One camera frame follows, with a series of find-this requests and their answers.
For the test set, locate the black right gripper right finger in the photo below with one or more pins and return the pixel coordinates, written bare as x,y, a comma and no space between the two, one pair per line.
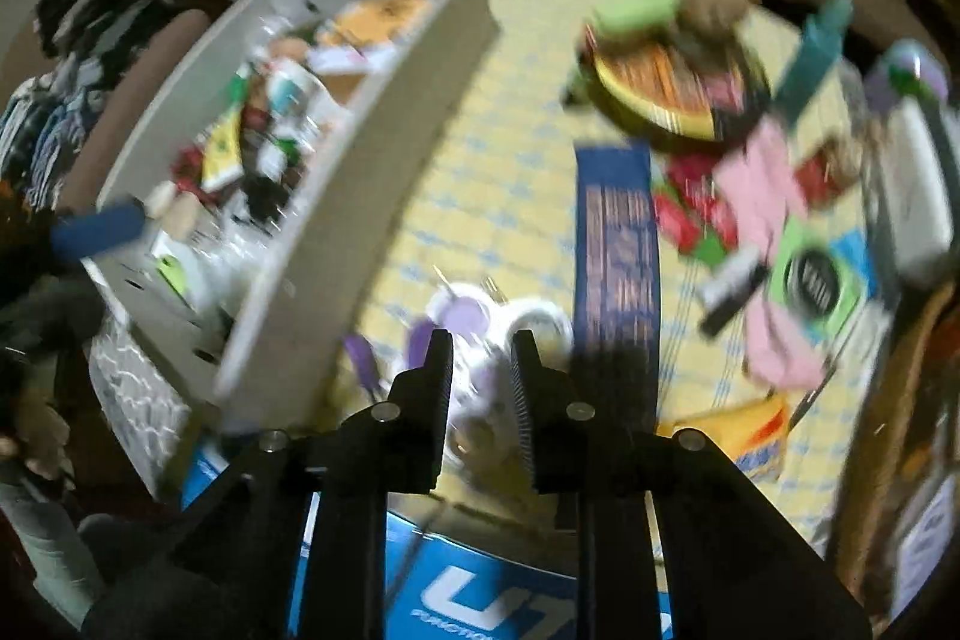
582,430

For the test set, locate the blue long box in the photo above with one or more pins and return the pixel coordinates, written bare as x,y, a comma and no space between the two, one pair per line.
617,294

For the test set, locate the purple items plastic bag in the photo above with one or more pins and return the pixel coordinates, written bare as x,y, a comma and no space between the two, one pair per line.
482,323

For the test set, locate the black white marker pen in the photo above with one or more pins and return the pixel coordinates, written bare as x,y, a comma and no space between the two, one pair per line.
732,285

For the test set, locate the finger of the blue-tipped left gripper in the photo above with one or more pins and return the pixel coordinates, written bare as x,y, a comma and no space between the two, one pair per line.
85,236

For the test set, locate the yellow checked tablecloth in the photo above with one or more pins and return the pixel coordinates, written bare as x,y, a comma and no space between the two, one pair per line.
498,200

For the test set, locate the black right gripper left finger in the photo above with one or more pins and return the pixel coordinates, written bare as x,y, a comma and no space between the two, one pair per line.
394,446

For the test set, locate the green handled brush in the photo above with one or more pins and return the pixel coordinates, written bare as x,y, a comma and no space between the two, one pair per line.
617,18

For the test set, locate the blue cardboard box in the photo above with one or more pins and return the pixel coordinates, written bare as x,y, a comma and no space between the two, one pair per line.
438,588

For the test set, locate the yellow snack packet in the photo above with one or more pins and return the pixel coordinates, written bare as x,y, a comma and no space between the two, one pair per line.
752,435

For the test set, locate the pink cloth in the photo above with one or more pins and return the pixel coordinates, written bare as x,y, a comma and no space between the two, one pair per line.
757,182

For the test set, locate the teal bottle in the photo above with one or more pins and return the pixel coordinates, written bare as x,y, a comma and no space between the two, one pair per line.
820,47

